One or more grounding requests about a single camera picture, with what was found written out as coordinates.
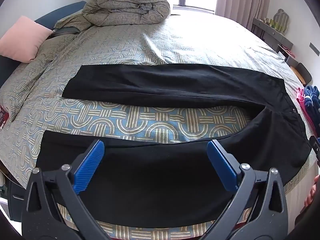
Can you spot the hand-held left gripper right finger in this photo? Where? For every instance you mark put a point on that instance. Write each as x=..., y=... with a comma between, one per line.
x=223, y=165

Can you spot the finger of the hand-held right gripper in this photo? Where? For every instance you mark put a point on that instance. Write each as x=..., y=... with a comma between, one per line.
x=315, y=147

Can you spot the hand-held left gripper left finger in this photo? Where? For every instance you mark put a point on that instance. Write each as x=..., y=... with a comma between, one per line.
x=88, y=165

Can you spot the black pants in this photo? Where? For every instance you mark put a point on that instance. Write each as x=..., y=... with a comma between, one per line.
x=175, y=180

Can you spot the person's right hand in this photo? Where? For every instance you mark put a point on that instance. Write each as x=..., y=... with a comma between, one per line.
x=312, y=190

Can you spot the blue clothes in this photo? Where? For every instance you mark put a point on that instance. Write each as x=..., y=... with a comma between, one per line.
x=312, y=105

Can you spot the pink cloth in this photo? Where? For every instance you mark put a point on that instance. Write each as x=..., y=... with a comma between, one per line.
x=302, y=97

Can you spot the wooden chair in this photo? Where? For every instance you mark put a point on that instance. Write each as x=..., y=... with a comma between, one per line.
x=300, y=71

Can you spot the dark bedside cabinet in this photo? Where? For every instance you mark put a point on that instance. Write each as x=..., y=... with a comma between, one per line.
x=15, y=197

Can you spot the red packet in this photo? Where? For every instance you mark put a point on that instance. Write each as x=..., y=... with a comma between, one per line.
x=3, y=117

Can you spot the dark grey dressing table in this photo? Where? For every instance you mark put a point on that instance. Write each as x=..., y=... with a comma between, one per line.
x=272, y=36

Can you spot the patterned blue-grey bedspread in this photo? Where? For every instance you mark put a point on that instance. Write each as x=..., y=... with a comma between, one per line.
x=150, y=50

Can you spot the green shaped mirror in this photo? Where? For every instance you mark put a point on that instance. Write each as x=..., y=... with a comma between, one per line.
x=281, y=21

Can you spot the dark grey pillow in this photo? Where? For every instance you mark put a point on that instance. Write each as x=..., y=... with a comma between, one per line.
x=65, y=31

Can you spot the pink pillow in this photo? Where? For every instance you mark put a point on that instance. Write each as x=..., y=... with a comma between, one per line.
x=22, y=40

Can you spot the dark blue headboard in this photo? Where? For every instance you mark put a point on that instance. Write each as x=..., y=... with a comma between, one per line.
x=62, y=11

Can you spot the folded patterned duvet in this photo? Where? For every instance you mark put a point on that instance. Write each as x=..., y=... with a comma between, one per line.
x=125, y=7

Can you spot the beige curtain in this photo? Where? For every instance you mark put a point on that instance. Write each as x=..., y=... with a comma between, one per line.
x=242, y=0

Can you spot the grey wall plate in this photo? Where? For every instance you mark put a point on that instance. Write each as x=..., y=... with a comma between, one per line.
x=314, y=48

